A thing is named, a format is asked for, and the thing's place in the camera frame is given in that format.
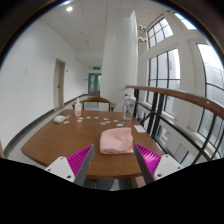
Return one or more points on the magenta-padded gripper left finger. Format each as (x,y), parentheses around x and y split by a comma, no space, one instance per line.
(71,165)

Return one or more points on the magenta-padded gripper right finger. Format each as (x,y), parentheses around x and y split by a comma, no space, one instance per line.
(156,163)

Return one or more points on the pink towel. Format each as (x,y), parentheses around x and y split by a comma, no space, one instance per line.
(116,141)

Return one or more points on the white paper card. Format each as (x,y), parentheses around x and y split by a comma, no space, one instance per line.
(140,128)

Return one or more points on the white computer mouse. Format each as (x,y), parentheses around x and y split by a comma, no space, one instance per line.
(59,119)

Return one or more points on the white spray bottle, orange label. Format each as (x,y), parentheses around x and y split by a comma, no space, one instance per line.
(78,109)

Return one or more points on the clear plastic jar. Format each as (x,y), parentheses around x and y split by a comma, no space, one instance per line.
(129,108)

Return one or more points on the wooden chair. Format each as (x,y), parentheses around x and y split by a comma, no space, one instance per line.
(95,99)

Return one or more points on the wooden-topped black railing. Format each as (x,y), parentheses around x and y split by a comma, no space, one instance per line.
(186,96)

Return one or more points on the beige side door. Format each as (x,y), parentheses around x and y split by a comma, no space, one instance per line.
(59,83)

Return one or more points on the tall dark-framed window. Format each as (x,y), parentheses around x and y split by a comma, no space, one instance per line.
(164,80)

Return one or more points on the glazed double door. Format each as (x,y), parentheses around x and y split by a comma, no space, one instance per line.
(94,84)

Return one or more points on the wide curved window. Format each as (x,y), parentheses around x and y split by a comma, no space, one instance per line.
(213,86)

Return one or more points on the green exit sign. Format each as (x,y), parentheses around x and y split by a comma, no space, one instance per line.
(96,68)

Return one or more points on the small arched upper window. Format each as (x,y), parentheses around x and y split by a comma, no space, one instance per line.
(160,31)

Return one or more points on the round ceiling light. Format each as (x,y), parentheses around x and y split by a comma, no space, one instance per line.
(69,9)

